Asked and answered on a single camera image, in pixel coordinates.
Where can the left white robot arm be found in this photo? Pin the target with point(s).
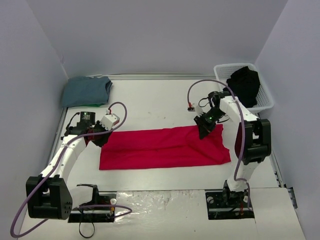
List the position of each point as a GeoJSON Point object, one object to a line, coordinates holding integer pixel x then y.
{"type": "Point", "coordinates": [48, 193]}

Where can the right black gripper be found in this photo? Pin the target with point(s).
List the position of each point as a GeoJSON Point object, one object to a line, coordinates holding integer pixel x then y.
{"type": "Point", "coordinates": [204, 123]}

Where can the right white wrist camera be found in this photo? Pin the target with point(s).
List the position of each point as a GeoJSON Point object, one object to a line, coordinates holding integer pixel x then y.
{"type": "Point", "coordinates": [195, 108]}

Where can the grey folded t shirt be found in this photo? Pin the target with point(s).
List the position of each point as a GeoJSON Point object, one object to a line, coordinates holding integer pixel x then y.
{"type": "Point", "coordinates": [83, 91]}

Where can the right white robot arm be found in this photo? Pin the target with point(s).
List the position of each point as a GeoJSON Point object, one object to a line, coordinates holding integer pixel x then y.
{"type": "Point", "coordinates": [252, 142]}

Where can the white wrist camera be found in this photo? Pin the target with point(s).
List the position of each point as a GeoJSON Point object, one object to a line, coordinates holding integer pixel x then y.
{"type": "Point", "coordinates": [109, 120]}
{"type": "Point", "coordinates": [195, 108]}

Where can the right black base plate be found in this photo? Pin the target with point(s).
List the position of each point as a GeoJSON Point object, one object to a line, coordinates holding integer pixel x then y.
{"type": "Point", "coordinates": [219, 209]}

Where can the black t shirt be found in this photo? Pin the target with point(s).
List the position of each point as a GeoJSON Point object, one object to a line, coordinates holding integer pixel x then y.
{"type": "Point", "coordinates": [245, 84]}

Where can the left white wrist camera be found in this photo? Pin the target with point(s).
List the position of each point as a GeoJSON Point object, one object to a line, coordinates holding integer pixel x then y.
{"type": "Point", "coordinates": [109, 120]}

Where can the white perforated plastic basket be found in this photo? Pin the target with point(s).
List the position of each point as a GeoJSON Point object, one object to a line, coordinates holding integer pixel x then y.
{"type": "Point", "coordinates": [264, 99]}

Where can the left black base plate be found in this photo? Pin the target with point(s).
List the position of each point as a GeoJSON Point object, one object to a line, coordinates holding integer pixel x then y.
{"type": "Point", "coordinates": [96, 211]}

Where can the red t shirt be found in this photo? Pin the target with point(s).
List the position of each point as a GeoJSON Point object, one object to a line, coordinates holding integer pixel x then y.
{"type": "Point", "coordinates": [175, 147]}

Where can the green folded t shirt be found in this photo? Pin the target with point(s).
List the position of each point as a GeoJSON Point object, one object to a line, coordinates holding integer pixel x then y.
{"type": "Point", "coordinates": [96, 105]}

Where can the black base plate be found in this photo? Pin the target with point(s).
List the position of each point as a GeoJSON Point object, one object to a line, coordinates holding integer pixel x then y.
{"type": "Point", "coordinates": [96, 211]}
{"type": "Point", "coordinates": [219, 209]}

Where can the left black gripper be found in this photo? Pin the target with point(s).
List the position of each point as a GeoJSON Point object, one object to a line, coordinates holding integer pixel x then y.
{"type": "Point", "coordinates": [100, 136]}

